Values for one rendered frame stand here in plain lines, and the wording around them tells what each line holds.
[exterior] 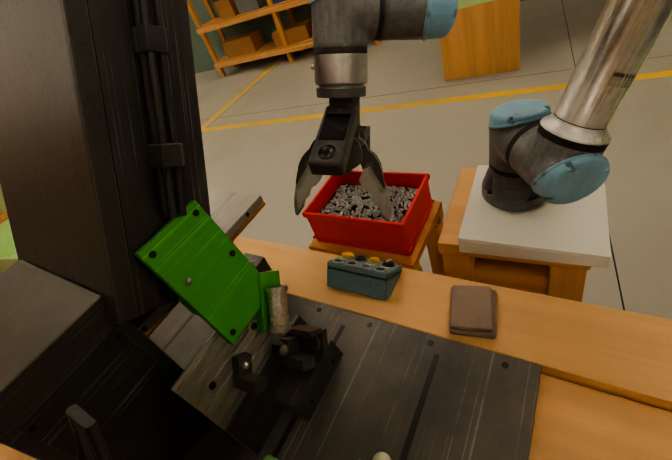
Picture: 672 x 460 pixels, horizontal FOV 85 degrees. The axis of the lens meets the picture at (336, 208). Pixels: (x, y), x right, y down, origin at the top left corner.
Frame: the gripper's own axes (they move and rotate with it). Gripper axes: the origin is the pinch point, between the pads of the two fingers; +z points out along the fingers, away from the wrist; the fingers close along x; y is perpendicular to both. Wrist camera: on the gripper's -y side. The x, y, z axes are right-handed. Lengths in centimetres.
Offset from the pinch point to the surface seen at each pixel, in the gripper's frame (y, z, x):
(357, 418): -8.4, 31.7, -4.1
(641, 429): -7, 25, -43
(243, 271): -4.1, 8.6, 15.8
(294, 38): 538, -65, 197
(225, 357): -11.0, 20.6, 17.0
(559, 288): 31, 27, -44
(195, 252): -9.2, 2.8, 20.4
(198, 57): 639, -46, 433
